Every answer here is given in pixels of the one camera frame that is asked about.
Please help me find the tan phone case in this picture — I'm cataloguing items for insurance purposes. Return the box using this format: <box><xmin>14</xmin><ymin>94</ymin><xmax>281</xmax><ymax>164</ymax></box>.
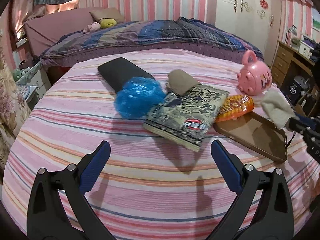
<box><xmin>213</xmin><ymin>112</ymin><xmax>287</xmax><ymax>163</ymax></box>

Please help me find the orange snack wrapper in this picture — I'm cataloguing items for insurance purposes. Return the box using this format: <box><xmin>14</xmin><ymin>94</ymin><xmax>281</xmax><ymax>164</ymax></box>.
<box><xmin>214</xmin><ymin>95</ymin><xmax>254</xmax><ymax>122</ymax></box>

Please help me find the white cloth rag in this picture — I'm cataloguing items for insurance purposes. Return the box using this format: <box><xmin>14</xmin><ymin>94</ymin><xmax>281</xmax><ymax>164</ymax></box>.
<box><xmin>261</xmin><ymin>90</ymin><xmax>298</xmax><ymax>129</ymax></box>

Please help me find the pink piggy bank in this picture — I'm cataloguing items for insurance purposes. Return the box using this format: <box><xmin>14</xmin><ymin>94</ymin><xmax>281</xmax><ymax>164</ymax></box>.
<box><xmin>237</xmin><ymin>50</ymin><xmax>272</xmax><ymax>96</ymax></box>

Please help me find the black rectangular case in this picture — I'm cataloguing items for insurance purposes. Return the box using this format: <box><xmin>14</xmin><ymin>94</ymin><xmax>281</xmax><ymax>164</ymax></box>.
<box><xmin>98</xmin><ymin>57</ymin><xmax>154</xmax><ymax>93</ymax></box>

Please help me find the pink plush toy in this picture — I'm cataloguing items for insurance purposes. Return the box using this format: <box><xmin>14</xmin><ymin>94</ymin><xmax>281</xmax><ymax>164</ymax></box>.
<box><xmin>83</xmin><ymin>22</ymin><xmax>101</xmax><ymax>34</ymax></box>

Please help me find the yellow plush toy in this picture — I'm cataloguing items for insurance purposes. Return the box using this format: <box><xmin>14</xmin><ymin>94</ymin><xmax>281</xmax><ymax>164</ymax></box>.
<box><xmin>99</xmin><ymin>18</ymin><xmax>117</xmax><ymax>29</ymax></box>

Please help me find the pink striped bed sheet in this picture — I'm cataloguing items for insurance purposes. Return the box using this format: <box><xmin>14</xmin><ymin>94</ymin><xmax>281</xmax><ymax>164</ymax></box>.
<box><xmin>1</xmin><ymin>48</ymin><xmax>315</xmax><ymax>240</ymax></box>

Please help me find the purple plaid quilt bed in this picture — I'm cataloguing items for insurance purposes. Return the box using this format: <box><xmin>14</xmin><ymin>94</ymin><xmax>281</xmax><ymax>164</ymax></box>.
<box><xmin>39</xmin><ymin>17</ymin><xmax>264</xmax><ymax>67</ymax></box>

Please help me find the tan pillow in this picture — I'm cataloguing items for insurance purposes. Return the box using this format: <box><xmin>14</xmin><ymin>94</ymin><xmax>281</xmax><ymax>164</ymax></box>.
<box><xmin>89</xmin><ymin>8</ymin><xmax>125</xmax><ymax>23</ymax></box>

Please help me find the wooden desk with drawers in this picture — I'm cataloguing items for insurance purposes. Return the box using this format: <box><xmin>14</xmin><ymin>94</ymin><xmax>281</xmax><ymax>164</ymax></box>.
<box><xmin>271</xmin><ymin>41</ymin><xmax>319</xmax><ymax>117</ymax></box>

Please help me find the floral beige curtain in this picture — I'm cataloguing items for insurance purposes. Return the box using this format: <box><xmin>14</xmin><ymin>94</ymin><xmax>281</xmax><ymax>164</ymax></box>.
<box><xmin>0</xmin><ymin>29</ymin><xmax>32</xmax><ymax>173</ymax></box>

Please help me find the blue plastic bag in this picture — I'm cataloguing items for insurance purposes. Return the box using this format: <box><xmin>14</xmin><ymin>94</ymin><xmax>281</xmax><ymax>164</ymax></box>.
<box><xmin>114</xmin><ymin>77</ymin><xmax>166</xmax><ymax>119</ymax></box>

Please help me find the white wardrobe with decals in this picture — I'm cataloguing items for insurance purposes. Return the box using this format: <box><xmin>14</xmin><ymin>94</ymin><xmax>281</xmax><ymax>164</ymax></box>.
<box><xmin>215</xmin><ymin>0</ymin><xmax>281</xmax><ymax>66</ymax></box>

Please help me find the grey paperback book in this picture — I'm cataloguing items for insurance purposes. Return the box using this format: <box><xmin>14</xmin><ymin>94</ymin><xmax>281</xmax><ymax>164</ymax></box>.
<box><xmin>143</xmin><ymin>85</ymin><xmax>229</xmax><ymax>152</ymax></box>

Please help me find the pink headboard cover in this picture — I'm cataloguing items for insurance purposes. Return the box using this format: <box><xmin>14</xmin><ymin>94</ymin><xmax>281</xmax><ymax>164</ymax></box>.
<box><xmin>24</xmin><ymin>8</ymin><xmax>96</xmax><ymax>56</ymax></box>

